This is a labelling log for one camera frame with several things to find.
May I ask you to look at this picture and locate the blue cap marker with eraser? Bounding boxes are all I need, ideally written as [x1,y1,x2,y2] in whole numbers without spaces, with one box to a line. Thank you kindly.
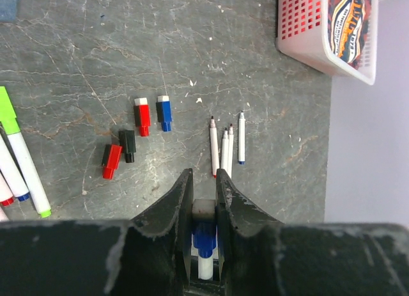
[192,199,217,280]

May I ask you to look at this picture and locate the black marker cap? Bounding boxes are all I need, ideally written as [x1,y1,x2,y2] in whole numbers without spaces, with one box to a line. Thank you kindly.
[118,130,136,163]

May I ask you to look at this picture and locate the white plastic basket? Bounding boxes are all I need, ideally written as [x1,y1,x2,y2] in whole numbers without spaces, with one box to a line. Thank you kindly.
[276,0,379,85]

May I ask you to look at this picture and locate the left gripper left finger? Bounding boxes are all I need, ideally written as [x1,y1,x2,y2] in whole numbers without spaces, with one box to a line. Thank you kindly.
[1,169,193,295]

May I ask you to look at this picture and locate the blue cloth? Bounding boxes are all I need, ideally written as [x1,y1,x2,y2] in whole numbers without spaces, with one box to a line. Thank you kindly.
[0,0,17,22]

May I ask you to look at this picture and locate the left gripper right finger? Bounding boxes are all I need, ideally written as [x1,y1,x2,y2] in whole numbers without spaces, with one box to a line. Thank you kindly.
[216,169,408,295]

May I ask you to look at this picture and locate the red cap marker with eraser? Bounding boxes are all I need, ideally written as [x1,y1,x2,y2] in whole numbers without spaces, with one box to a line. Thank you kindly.
[227,123,234,177]

